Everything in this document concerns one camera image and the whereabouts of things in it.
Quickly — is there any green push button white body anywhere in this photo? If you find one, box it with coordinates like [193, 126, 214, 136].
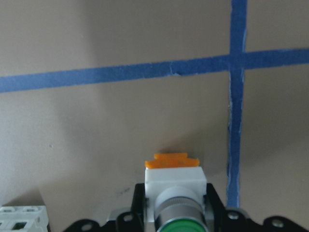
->
[144, 152, 208, 232]

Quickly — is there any white circuit breaker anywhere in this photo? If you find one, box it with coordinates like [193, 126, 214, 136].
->
[0, 204, 50, 232]

